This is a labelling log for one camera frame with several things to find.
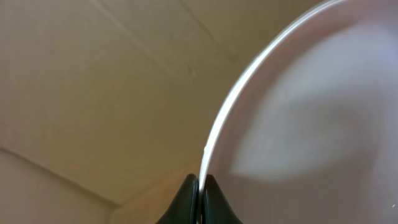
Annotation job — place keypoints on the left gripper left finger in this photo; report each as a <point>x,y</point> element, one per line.
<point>183,208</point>

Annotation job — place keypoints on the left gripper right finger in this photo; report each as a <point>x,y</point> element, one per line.
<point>215,208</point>

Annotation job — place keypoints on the white plate with stain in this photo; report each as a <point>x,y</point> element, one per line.
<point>308,133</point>

